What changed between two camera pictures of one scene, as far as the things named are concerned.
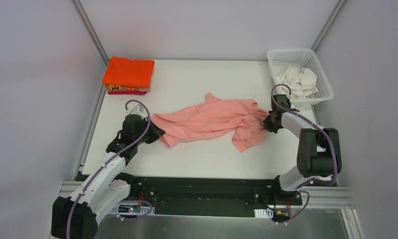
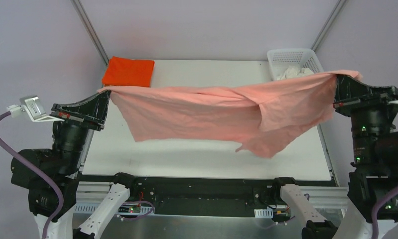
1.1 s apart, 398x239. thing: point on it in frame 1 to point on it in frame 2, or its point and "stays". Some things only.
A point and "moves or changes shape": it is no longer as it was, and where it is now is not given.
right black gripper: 269,123 to 361,102
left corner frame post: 88,26 stays
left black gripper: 154,132 to 77,117
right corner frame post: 337,7 stays
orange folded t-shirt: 128,72 stays
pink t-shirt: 240,118 moves or changes shape
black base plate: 208,196 stays
